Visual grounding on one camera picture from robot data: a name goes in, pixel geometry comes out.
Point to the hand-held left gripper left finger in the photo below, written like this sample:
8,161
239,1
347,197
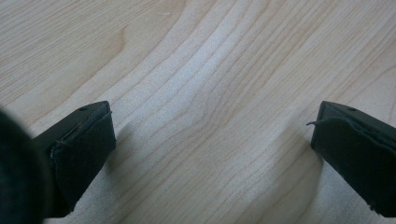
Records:
77,152

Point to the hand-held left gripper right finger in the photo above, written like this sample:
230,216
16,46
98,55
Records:
358,152

